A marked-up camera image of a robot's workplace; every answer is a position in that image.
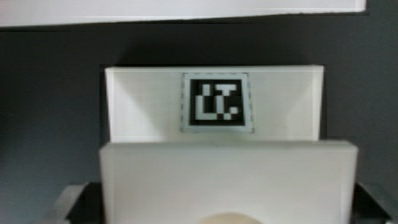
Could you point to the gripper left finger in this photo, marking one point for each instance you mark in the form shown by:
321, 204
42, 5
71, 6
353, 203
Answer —
78, 205

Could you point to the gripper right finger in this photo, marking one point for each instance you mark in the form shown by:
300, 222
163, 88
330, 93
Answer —
375, 205

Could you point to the white lamp base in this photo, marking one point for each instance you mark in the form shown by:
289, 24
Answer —
215, 159

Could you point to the white L-shaped fence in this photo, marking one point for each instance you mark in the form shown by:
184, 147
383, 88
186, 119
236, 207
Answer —
58, 12

